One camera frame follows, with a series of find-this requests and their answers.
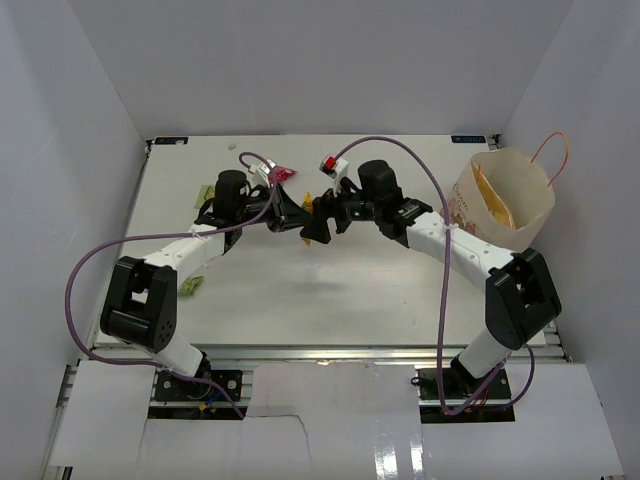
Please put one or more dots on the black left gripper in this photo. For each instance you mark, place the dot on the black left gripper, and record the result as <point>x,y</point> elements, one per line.
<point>285,212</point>

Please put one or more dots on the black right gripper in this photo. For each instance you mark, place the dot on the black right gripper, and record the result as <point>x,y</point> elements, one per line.
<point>318,229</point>

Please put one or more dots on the green snack packet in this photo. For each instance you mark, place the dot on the green snack packet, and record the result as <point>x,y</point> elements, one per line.
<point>190,286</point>
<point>206,192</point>

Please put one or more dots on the tan snack pouch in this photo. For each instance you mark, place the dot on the tan snack pouch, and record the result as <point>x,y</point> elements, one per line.
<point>494,203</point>

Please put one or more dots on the yellow m&m's pack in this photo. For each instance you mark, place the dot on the yellow m&m's pack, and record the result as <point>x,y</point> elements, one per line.
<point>307,205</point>

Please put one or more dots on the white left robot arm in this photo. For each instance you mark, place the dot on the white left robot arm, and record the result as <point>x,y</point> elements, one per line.
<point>141,305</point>

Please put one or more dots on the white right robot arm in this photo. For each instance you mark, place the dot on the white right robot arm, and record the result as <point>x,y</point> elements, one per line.
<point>520,296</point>

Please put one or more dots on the pink snack packet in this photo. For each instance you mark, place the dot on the pink snack packet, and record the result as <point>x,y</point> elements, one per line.
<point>281,174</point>

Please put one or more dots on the blue label left corner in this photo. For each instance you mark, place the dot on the blue label left corner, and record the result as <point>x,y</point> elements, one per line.
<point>170,140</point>

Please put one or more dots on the blue label corner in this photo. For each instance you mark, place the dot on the blue label corner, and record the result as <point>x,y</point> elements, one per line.
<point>170,140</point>
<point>468,139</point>

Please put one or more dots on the blue label right corner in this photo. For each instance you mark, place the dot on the blue label right corner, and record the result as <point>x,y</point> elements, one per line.
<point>468,139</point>

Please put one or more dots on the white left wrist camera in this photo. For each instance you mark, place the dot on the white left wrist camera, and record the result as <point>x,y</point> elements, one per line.
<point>263,173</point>

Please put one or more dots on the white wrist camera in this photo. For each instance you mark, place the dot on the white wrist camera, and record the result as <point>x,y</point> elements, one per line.
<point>263,173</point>
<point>337,169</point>

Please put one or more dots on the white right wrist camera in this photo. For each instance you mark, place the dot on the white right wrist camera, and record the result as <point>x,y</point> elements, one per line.
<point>337,169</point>

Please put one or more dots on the printed paper bag orange handles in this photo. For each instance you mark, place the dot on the printed paper bag orange handles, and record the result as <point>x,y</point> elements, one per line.
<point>523,184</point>

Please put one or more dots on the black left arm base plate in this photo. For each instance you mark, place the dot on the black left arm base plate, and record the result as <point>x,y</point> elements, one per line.
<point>174,399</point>

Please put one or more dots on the aluminium front rail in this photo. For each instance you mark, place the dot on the aluminium front rail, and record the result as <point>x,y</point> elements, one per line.
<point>316,353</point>

